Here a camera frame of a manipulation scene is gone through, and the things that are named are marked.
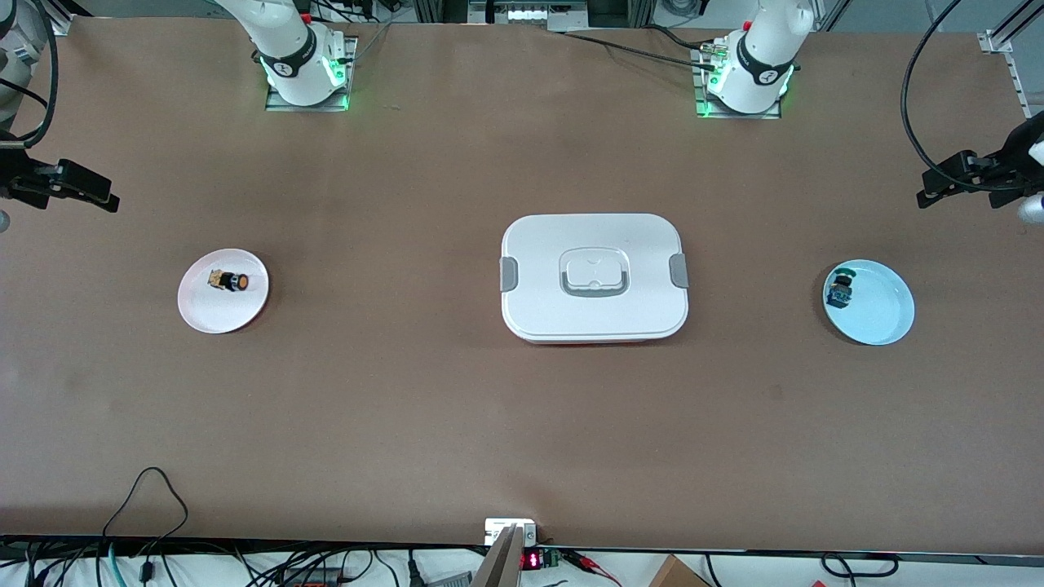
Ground white lidded lunch box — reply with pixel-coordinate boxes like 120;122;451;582
499;214;690;345

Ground brown cardboard box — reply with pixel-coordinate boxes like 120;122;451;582
648;554;712;587

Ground light blue round plate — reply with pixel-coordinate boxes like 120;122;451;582
822;259;916;346

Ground pink round plate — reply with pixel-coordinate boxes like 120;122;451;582
177;249;270;335

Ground red alligator clip lead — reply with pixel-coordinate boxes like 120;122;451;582
569;549;622;587

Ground perforated aluminium frame rail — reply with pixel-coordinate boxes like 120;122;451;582
977;0;1044;164

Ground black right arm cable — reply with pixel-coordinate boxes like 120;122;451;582
0;0;60;148

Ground green push-button switch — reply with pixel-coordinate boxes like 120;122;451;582
824;265;857;311

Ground aluminium frame profile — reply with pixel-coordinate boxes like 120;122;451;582
23;0;92;35

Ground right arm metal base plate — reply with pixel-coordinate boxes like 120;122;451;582
265;37;358;113

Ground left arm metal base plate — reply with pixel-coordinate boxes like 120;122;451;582
693;45;782;121

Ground short black table cable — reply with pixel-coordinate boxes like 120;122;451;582
643;24;712;50

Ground thin black looped cable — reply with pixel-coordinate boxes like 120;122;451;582
101;466;190;563

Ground thin grey cable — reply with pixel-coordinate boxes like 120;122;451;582
349;22;394;66

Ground long black table cable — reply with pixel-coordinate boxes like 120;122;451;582
561;31;719;63

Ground black flat looped cable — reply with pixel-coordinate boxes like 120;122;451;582
819;552;900;579

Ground metal bracket with white connector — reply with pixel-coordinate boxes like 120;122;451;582
468;0;590;32

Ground small white bracket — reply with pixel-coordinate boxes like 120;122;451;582
484;519;537;546

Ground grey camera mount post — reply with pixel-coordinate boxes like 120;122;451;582
471;525;524;587

